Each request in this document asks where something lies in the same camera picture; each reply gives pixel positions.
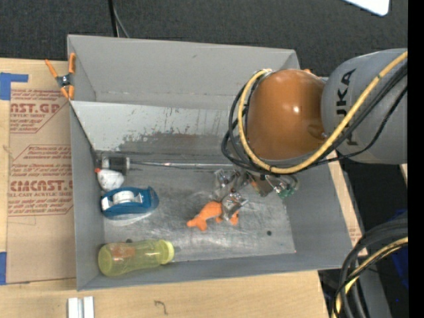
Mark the grey metal bin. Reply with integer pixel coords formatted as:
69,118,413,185
67,34,354,292

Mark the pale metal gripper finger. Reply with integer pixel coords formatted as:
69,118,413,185
221,192,250,221
214,169,242,195

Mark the white toy chicken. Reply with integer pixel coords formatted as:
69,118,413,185
94,168,125,192

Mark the orange toy animal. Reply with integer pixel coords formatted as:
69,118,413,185
186,200,240,232

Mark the yellow clear plastic bottle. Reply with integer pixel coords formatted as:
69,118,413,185
97,238,176,278

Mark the black and silver screwdriver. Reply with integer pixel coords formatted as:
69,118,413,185
100,156,233,176

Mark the brown cardboard board, red print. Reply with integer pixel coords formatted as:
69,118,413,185
0,57,78,285

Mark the blue tape dispenser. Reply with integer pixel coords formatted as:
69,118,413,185
100,185,160,222

